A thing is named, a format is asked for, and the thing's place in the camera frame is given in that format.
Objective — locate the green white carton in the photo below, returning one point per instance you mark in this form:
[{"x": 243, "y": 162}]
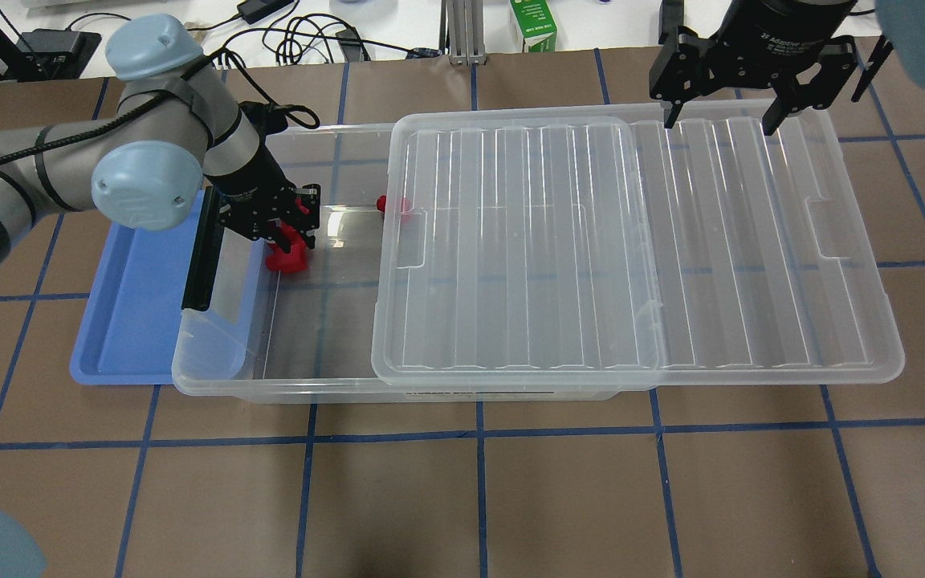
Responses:
[{"x": 534, "y": 25}]

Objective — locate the aluminium frame post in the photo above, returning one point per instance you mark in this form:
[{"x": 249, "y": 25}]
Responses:
[{"x": 462, "y": 32}]

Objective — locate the black power adapter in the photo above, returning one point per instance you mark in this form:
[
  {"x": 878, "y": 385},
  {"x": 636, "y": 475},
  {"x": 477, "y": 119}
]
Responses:
[{"x": 253, "y": 11}]

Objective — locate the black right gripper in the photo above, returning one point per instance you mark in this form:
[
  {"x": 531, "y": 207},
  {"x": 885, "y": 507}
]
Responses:
[{"x": 759, "y": 40}]

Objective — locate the clear plastic box lid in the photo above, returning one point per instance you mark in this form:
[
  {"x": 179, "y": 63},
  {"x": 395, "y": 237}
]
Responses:
[{"x": 765, "y": 268}]

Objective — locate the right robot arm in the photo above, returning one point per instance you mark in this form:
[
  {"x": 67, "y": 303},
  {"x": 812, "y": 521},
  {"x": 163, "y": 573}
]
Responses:
[{"x": 902, "y": 25}]

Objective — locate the blue plastic tray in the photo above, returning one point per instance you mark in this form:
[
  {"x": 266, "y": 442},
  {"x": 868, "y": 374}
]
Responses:
[{"x": 135, "y": 331}]

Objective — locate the clear plastic storage box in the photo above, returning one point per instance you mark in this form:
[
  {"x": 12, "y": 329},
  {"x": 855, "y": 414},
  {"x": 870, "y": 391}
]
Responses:
[{"x": 302, "y": 321}]

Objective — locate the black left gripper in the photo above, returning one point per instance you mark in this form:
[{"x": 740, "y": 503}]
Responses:
[{"x": 244, "y": 186}]

